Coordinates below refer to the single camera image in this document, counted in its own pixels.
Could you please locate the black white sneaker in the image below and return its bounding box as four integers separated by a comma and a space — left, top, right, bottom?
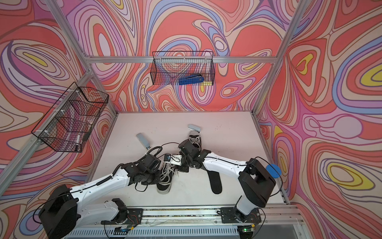
156, 163, 178, 195
188, 130, 202, 151

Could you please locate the black shoe insole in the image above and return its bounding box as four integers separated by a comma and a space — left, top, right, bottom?
207, 170, 222, 194

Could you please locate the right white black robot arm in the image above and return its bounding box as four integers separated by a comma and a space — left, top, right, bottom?
179, 139, 276, 216

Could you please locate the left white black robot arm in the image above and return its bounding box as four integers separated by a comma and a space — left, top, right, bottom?
38, 154, 161, 239

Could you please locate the small grey white device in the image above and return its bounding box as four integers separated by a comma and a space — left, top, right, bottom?
188, 124, 202, 132

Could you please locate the yellow item in basket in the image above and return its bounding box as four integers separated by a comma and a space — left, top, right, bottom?
201, 81, 213, 86

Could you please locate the white marker in basket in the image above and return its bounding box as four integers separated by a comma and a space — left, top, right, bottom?
75, 135, 80, 152

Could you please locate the blue tool in basket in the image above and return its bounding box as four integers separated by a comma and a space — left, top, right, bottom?
178, 74, 205, 85

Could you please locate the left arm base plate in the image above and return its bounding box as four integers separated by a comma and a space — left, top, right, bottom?
101, 208, 143, 227

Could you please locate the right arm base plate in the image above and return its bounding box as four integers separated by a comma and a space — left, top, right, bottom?
216, 207, 262, 225

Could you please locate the black wire basket back wall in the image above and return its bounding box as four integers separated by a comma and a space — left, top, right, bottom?
150, 50, 215, 86

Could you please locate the black wire basket wall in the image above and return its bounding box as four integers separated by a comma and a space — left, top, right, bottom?
150, 50, 215, 86
31, 83, 109, 153

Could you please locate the black wire basket left wall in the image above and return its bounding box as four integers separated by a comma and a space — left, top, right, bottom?
31, 83, 109, 153

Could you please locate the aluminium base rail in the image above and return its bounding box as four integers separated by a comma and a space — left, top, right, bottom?
61, 205, 302, 228

